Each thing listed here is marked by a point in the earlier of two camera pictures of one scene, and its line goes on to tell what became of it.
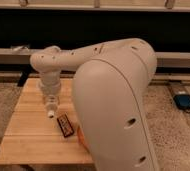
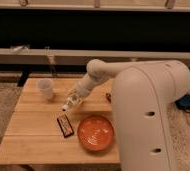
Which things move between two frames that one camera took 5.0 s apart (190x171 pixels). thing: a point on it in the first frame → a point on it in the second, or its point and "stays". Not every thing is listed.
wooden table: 32,137 stays
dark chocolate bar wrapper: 65,125 stays
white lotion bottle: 51,105 → 73,100
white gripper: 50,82 → 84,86
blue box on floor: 183,101 stays
